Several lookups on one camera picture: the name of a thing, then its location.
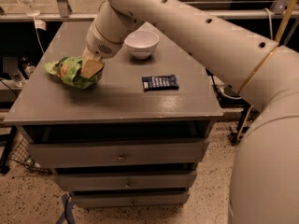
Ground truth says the middle grey drawer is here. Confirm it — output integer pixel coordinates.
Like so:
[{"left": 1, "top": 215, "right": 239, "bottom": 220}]
[{"left": 54, "top": 171, "right": 196, "bottom": 191}]

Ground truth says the top grey drawer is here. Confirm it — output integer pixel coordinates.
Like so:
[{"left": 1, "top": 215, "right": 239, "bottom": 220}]
[{"left": 29, "top": 139, "right": 209, "bottom": 168}]

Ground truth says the wire mesh basket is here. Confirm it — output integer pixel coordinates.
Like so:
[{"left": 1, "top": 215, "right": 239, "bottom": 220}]
[{"left": 10, "top": 138, "right": 51, "bottom": 174}]

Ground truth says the white cable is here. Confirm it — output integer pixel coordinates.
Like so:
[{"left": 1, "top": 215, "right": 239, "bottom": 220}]
[{"left": 218, "top": 7, "right": 274, "bottom": 101}]

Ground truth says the dark blue snack packet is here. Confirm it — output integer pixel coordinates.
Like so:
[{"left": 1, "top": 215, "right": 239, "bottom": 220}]
[{"left": 142, "top": 75, "right": 179, "bottom": 91}]

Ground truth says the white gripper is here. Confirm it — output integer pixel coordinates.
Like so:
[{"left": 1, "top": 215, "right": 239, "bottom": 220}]
[{"left": 80, "top": 2, "right": 143, "bottom": 78}]

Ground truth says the white bowl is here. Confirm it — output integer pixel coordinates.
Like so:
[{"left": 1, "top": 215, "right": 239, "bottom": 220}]
[{"left": 124, "top": 30, "right": 160, "bottom": 60}]

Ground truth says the grey drawer cabinet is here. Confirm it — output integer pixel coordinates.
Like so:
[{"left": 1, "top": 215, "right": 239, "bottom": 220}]
[{"left": 4, "top": 18, "right": 223, "bottom": 210}]

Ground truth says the metal railing frame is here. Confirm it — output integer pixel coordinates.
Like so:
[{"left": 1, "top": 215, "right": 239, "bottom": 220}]
[{"left": 0, "top": 0, "right": 286, "bottom": 21}]

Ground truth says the clear plastic water bottle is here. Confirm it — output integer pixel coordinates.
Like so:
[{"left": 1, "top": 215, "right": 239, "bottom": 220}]
[{"left": 3, "top": 57, "right": 25, "bottom": 88}]

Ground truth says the white desk lamp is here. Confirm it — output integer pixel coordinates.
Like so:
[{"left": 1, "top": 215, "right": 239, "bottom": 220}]
[{"left": 20, "top": 0, "right": 40, "bottom": 18}]

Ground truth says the grey drawer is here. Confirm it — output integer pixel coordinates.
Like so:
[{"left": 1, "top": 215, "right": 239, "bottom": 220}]
[
  {"left": 54, "top": 171, "right": 196, "bottom": 191},
  {"left": 72, "top": 191, "right": 190, "bottom": 209},
  {"left": 29, "top": 139, "right": 209, "bottom": 168}
]

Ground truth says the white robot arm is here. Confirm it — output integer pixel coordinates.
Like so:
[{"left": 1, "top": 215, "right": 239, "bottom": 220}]
[{"left": 87, "top": 0, "right": 299, "bottom": 224}]

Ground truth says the bottom grey drawer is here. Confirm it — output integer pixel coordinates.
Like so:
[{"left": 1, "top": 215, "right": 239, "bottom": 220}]
[{"left": 72, "top": 191, "right": 190, "bottom": 209}]

